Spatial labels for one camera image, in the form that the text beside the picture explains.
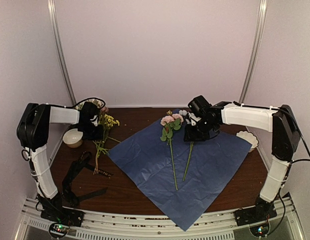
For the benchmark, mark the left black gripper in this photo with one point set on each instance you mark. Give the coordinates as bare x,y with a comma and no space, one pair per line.
99,136

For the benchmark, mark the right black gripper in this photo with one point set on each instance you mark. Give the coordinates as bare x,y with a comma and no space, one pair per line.
192,137

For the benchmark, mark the yellow flower bunch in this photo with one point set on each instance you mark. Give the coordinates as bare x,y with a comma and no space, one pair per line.
107,122

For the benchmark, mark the light blue flower stem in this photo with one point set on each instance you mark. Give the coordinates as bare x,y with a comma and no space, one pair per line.
191,146

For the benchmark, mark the pink rose stem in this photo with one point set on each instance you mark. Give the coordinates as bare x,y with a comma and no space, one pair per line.
171,123

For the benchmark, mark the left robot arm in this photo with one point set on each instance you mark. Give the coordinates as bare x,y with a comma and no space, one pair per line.
33,133

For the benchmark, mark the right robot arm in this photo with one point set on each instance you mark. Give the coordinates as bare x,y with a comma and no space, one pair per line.
288,145

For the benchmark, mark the small white bowl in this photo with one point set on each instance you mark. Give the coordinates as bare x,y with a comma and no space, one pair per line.
73,138

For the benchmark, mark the blue wrapping paper sheet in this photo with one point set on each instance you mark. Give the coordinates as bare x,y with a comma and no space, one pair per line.
143,182

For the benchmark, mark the scalloped white dish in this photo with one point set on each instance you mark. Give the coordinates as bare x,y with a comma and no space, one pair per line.
250,138

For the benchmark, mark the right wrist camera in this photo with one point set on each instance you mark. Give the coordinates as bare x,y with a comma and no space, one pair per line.
192,119

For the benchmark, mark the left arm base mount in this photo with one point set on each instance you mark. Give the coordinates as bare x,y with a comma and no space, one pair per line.
61,222

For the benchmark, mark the left aluminium frame post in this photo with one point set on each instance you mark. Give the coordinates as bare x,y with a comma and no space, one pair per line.
60,53

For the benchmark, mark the aluminium frame post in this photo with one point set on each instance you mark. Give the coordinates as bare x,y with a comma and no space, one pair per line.
258,36
60,53

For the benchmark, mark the aluminium front rail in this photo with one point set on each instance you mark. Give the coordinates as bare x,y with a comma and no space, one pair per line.
219,225

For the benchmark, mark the right aluminium frame post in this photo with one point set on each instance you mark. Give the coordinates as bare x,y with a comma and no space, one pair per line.
258,36

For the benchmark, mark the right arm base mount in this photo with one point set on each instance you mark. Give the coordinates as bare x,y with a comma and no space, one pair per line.
257,217

